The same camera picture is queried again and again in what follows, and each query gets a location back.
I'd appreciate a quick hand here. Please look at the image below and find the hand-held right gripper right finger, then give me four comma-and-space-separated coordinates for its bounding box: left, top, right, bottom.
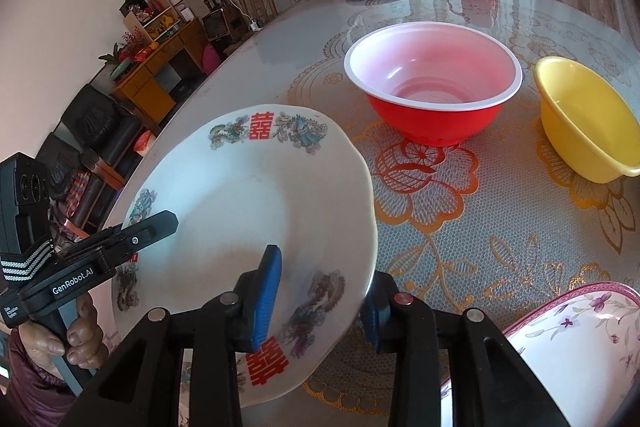
359, 272, 566, 427

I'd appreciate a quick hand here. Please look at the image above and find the orange cushion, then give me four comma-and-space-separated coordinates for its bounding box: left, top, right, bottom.
134, 130, 154, 158

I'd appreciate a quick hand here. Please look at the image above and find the wooden shelf with ornaments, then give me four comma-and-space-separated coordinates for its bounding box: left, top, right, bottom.
119, 0, 182, 44

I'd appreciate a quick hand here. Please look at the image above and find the yellow plastic bowl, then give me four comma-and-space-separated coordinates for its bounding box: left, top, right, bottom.
533, 56, 640, 184

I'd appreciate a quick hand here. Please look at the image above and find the red plastic bowl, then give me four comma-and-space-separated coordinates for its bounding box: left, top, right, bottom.
344, 22, 524, 148

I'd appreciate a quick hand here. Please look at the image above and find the pink rimmed floral plate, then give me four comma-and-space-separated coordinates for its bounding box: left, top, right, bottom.
440, 282, 640, 427

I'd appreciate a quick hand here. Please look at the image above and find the lace floral tablecloth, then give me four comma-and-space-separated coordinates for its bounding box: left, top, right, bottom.
112, 0, 640, 427

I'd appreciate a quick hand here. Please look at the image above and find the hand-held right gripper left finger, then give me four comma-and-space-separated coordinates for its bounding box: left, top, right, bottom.
75, 245, 283, 427

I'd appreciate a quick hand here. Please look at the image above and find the person's left forearm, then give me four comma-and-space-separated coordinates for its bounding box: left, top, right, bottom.
0, 332, 78, 427

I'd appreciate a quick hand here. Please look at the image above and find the plaid cloth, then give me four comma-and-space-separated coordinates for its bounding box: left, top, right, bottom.
64, 172, 92, 219

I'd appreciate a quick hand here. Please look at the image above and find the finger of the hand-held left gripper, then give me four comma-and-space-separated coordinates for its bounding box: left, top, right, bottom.
61, 211, 180, 269

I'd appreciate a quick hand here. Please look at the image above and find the small dark side cabinet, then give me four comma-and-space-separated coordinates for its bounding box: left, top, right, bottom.
201, 4, 247, 42

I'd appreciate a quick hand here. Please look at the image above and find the white dragon print plate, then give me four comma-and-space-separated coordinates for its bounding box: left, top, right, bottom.
111, 103, 378, 410

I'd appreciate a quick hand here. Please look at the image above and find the wooden cabinet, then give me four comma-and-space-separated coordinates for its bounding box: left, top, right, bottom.
110, 19, 211, 125

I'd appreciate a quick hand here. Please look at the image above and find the person's left hand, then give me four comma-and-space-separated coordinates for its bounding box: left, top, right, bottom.
19, 294, 108, 372

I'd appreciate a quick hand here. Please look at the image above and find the black sofa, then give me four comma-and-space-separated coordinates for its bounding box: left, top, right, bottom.
35, 84, 146, 233

